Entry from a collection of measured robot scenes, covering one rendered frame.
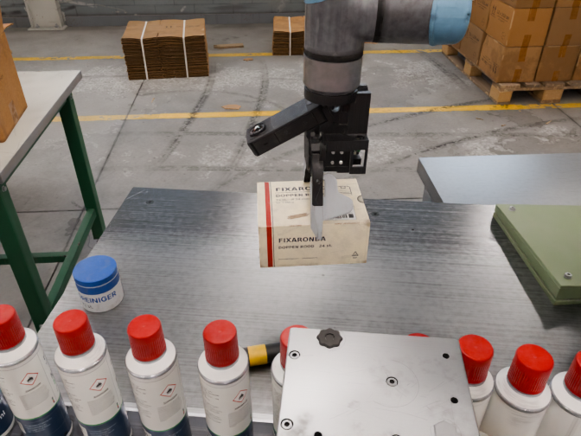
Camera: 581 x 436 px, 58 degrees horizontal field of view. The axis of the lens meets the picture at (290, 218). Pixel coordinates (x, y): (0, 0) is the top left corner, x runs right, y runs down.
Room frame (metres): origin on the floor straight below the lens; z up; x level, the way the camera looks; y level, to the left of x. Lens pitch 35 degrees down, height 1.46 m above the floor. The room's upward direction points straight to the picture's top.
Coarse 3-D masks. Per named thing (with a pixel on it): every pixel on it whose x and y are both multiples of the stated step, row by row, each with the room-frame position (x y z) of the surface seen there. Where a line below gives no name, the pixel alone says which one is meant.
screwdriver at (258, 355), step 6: (246, 348) 0.52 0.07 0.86; (252, 348) 0.52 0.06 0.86; (258, 348) 0.52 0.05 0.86; (264, 348) 0.52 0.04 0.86; (270, 348) 0.52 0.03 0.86; (276, 348) 0.52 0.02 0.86; (252, 354) 0.51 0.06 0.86; (258, 354) 0.51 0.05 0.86; (264, 354) 0.51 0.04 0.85; (270, 354) 0.52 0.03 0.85; (276, 354) 0.52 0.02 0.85; (252, 360) 0.51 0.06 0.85; (258, 360) 0.51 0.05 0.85; (264, 360) 0.51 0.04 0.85; (270, 360) 0.51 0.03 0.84
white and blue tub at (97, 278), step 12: (84, 264) 0.67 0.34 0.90; (96, 264) 0.67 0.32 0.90; (108, 264) 0.67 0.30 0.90; (84, 276) 0.64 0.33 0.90; (96, 276) 0.64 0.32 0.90; (108, 276) 0.64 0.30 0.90; (84, 288) 0.62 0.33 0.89; (96, 288) 0.62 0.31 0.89; (108, 288) 0.63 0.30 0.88; (120, 288) 0.66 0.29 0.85; (84, 300) 0.63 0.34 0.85; (96, 300) 0.62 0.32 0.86; (108, 300) 0.63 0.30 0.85; (120, 300) 0.65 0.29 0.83
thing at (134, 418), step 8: (72, 408) 0.41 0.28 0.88; (72, 416) 0.39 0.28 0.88; (128, 416) 0.39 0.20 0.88; (136, 416) 0.39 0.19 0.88; (192, 416) 0.39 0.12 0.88; (136, 424) 0.38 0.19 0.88; (192, 424) 0.38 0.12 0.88; (200, 424) 0.38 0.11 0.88; (256, 424) 0.38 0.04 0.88; (264, 424) 0.38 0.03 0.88; (272, 424) 0.38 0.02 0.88; (80, 432) 0.37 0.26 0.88; (136, 432) 0.37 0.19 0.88; (192, 432) 0.37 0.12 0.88; (200, 432) 0.37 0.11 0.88; (256, 432) 0.37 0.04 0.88; (264, 432) 0.37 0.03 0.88; (272, 432) 0.37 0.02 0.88
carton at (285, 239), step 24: (264, 192) 0.68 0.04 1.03; (288, 192) 0.68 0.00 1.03; (360, 192) 0.68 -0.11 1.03; (264, 216) 0.62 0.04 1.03; (288, 216) 0.62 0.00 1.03; (360, 216) 0.62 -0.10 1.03; (264, 240) 0.59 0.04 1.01; (288, 240) 0.60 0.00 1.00; (312, 240) 0.60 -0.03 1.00; (336, 240) 0.60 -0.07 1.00; (360, 240) 0.60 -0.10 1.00; (264, 264) 0.59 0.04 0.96; (288, 264) 0.60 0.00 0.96; (312, 264) 0.60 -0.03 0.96
